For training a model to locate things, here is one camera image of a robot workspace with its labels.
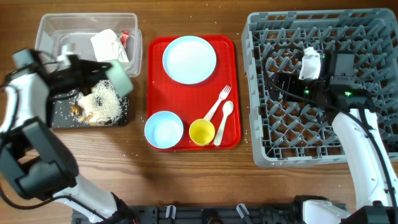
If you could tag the white plastic spoon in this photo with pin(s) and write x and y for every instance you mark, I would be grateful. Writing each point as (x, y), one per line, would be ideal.
(228, 108)

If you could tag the green bowl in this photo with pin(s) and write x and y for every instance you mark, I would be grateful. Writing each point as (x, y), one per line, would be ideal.
(119, 79)

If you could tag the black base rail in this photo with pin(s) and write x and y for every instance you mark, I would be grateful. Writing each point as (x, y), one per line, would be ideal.
(266, 214)

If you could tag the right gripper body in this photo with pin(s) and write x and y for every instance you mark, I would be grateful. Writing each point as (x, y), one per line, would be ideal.
(286, 84)

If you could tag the white napkin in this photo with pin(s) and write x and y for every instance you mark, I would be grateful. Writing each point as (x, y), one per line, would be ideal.
(107, 46)

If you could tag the clear plastic bin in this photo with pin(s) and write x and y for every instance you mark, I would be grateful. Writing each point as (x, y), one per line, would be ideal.
(72, 33)

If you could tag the white plastic fork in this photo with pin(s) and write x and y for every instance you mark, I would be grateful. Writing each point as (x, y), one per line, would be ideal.
(222, 96)

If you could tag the light blue bowl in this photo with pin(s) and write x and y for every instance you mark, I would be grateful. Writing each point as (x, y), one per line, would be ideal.
(163, 130)

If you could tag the light blue plate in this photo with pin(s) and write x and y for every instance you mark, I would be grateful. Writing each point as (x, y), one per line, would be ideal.
(189, 60)

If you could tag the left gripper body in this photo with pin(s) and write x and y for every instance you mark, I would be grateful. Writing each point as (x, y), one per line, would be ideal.
(68, 79)

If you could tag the red wrapper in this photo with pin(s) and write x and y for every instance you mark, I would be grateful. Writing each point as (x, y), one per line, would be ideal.
(123, 37)

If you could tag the red plastic tray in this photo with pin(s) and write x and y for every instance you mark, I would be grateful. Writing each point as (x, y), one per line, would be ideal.
(193, 102)

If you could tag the yellow cup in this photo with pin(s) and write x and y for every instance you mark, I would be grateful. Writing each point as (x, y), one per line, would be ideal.
(201, 132)

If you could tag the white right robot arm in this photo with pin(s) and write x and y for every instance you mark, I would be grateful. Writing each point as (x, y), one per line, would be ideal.
(326, 81)

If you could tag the food scraps and rice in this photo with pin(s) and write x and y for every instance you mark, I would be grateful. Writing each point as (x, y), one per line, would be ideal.
(98, 104)

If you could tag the grey dishwasher rack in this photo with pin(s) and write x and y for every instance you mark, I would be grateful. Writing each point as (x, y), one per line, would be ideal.
(287, 134)

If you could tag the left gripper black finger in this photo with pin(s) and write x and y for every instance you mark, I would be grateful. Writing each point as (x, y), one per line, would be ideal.
(86, 87)
(94, 69)

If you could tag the black waste tray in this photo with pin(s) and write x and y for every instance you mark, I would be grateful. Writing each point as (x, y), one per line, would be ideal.
(62, 115)

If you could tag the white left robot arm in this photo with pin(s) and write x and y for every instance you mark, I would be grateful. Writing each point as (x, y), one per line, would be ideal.
(34, 161)

